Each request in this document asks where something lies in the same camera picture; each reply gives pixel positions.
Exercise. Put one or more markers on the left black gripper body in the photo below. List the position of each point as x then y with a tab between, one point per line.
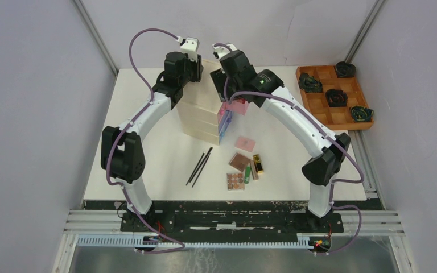
192	71

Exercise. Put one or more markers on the pink drawer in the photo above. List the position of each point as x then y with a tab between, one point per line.
237	106

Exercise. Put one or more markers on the cream drawer organizer cabinet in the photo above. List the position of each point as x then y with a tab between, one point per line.
200	110

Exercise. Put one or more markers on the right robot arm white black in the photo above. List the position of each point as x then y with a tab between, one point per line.
326	149

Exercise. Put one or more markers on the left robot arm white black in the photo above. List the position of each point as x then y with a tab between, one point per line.
122	154

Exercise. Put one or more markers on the dark rolled cloth left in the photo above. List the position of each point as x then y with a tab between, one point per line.
309	84

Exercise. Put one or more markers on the dark rolled cloth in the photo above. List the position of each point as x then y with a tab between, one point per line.
336	98
309	84
361	113
345	70

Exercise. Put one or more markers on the brown square blush compact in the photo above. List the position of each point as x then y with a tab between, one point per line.
239	161

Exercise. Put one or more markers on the green lipstick tube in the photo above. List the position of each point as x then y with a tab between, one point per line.
247	174

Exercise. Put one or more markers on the rose gold lipstick tube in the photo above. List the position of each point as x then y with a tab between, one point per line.
254	170

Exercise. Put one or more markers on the orange wooden compartment tray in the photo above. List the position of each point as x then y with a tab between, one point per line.
335	118

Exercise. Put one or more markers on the dark rolled cloth middle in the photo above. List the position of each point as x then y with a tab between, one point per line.
336	98

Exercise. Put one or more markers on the eyeshadow palette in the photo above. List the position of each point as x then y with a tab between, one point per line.
235	181

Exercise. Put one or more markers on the dark rolled cloth back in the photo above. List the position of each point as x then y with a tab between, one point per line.
345	70

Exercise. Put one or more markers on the dark rolled cloth front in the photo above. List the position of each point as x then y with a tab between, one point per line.
361	113

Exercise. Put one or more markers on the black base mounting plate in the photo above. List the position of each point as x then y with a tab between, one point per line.
169	221

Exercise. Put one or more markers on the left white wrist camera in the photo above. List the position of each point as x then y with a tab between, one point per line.
190	46

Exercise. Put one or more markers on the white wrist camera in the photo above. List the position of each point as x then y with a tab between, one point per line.
222	49
190	46

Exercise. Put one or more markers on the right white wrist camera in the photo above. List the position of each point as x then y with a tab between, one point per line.
222	49

